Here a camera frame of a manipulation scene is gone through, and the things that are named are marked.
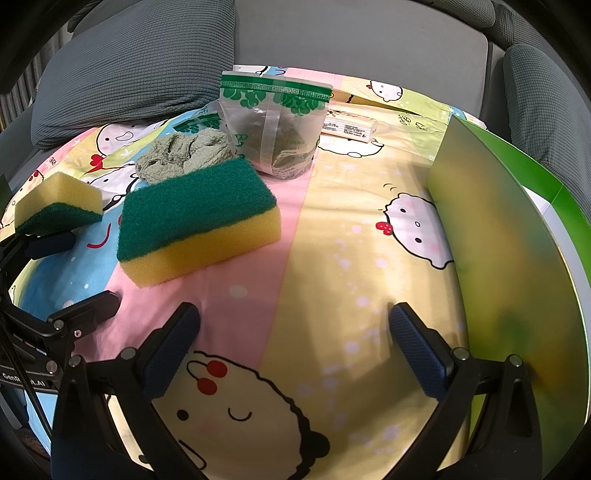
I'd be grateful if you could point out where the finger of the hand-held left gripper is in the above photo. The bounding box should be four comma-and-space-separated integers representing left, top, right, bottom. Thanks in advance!
46, 291, 122, 337
0, 231, 77, 278

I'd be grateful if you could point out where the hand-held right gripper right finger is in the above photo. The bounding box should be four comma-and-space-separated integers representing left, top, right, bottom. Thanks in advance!
389, 302, 543, 480

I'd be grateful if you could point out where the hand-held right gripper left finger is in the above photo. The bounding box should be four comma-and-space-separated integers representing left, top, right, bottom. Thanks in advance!
50, 302, 218, 480

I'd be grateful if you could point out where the small yellow green sponge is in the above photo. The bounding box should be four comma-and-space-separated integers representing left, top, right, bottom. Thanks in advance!
14, 172, 104, 237

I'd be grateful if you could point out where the green cardboard box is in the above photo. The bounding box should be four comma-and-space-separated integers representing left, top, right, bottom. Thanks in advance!
426, 114, 591, 480

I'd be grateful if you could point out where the large yellow green sponge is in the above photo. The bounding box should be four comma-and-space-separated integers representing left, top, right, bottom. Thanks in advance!
117, 158, 283, 288

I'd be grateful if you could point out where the green cloth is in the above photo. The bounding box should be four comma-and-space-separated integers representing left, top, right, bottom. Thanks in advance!
135, 128, 238, 182

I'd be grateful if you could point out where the beige tissue pack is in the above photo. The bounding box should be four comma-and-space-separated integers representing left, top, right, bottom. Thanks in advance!
322, 108, 380, 145

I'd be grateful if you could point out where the cartoon printed blanket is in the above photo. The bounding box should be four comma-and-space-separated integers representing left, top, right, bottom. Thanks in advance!
0, 62, 490, 480

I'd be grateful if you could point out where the grey pillow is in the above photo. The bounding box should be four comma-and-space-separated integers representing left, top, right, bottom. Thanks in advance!
30, 0, 236, 149
502, 44, 591, 167

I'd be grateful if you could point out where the grey sofa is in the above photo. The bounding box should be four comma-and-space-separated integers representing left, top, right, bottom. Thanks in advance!
0, 0, 591, 185

